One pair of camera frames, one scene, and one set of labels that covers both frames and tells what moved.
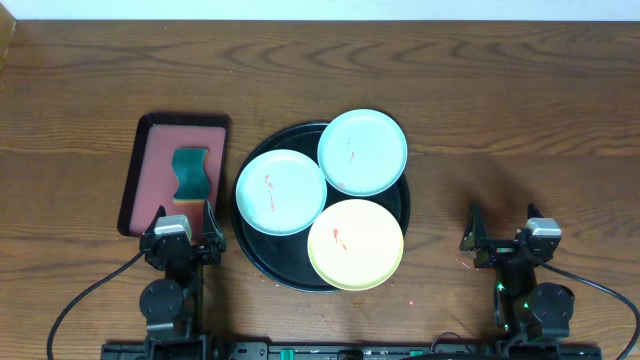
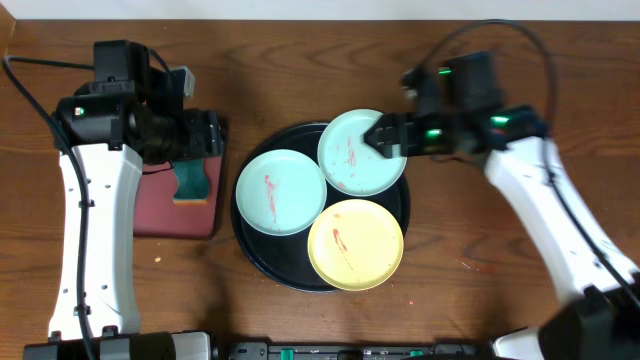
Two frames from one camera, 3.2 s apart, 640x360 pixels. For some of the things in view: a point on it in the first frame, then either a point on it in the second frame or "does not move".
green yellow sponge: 189,167 does not move
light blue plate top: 362,152 does not move
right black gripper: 475,232 -> 396,132
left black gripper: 185,248 -> 211,134
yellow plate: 355,244 does not move
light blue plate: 281,192 does not move
